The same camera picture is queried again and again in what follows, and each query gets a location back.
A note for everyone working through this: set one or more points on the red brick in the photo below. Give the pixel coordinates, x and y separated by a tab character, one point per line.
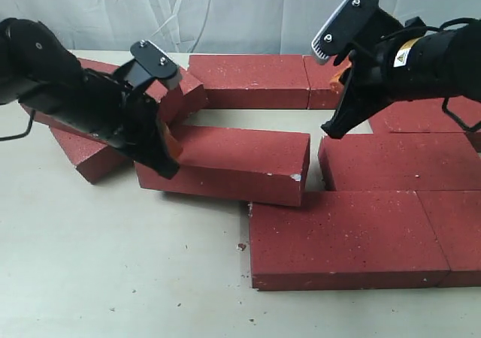
345	241
455	219
94	160
252	81
169	101
320	95
424	116

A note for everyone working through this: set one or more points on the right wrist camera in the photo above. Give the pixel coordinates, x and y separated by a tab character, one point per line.
338	33

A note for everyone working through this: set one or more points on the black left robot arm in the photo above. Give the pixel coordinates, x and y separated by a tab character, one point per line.
38	72

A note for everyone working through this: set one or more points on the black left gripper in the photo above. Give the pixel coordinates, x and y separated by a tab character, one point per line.
116	109

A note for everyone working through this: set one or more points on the red brick second row right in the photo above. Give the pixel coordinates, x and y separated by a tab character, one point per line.
399	162

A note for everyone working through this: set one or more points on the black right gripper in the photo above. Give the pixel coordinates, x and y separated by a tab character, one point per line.
359	81

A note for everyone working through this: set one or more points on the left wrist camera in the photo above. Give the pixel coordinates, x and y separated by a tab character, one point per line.
151	63

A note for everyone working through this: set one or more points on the white backdrop cloth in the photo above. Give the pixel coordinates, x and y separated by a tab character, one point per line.
208	26

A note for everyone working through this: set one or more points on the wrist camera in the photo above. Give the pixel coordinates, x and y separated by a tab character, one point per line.
151	63
338	33

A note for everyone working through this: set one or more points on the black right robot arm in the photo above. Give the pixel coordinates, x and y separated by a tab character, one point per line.
391	62

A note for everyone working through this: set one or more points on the red brick being placed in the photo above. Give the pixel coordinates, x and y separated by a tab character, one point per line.
239	164

